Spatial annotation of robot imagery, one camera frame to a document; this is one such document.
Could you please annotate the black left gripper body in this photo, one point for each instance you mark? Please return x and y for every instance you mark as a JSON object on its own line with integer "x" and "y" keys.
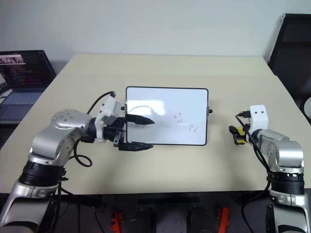
{"x": 114, "y": 132}

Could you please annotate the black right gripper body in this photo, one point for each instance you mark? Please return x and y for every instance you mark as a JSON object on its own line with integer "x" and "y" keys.
{"x": 247, "y": 128}

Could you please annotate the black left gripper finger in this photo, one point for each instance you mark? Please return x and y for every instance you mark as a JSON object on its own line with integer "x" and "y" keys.
{"x": 142, "y": 119}
{"x": 136, "y": 147}

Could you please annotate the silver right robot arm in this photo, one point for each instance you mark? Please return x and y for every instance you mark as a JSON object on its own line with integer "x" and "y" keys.
{"x": 289, "y": 150}

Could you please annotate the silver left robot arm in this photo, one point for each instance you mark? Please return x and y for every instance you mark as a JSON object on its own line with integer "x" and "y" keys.
{"x": 60, "y": 136}

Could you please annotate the small black-framed whiteboard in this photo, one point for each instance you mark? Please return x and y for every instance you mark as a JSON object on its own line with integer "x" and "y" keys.
{"x": 167, "y": 116}

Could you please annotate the orange plastic part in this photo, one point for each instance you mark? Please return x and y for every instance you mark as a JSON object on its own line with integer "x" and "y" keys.
{"x": 223, "y": 219}
{"x": 116, "y": 222}

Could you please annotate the black office chair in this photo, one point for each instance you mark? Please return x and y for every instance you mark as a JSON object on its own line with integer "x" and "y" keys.
{"x": 290, "y": 53}

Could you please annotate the open laptop computer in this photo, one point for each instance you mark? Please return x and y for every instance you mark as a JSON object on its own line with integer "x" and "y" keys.
{"x": 23, "y": 72}

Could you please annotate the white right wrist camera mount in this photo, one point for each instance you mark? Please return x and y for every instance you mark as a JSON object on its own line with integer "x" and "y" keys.
{"x": 259, "y": 117}

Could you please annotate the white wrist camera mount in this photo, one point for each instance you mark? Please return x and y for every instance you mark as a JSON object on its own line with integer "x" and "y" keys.
{"x": 109, "y": 109}
{"x": 259, "y": 117}

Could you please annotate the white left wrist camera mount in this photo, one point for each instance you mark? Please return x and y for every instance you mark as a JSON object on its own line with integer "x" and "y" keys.
{"x": 109, "y": 109}

